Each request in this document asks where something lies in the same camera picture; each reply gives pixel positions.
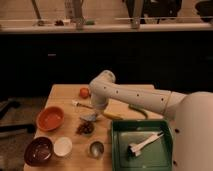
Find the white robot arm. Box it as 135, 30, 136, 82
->
89, 70, 213, 171

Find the red tomato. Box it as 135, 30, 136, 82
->
79, 87, 90, 99

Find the green plastic tray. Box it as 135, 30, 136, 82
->
111, 119, 173, 171

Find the white dish brush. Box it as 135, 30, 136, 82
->
127, 132, 164, 157

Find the orange bowl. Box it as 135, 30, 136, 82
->
36, 106, 64, 132

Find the fork with dark handle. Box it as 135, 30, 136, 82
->
72, 100, 93, 109

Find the yellow banana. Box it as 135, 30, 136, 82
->
102, 112, 123, 120

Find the small metal cup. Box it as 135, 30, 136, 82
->
89, 141, 104, 159

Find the light blue towel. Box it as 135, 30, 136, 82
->
80, 113, 98, 122

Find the small white bowl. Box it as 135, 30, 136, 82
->
54, 137, 72, 157

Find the dark maroon bowl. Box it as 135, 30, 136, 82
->
24, 137, 53, 167

